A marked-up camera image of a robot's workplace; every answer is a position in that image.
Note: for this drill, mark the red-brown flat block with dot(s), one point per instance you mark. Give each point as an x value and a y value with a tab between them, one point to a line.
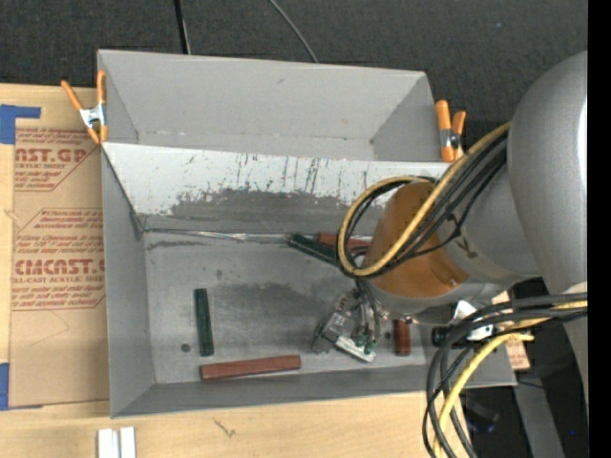
250	367
402	338
334	240

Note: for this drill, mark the dark green flat block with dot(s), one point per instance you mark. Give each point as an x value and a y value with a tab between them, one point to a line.
204	322
312	247

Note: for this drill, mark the black cylinder on white bracket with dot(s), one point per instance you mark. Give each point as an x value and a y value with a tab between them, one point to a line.
443	336

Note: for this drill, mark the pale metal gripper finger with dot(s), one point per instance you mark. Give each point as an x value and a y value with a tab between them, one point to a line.
324	342
334	321

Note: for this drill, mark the brown cardboard board, red print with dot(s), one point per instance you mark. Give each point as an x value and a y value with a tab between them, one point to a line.
57	256

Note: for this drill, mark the grey metal bin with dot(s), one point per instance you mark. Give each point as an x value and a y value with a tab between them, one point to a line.
267	279

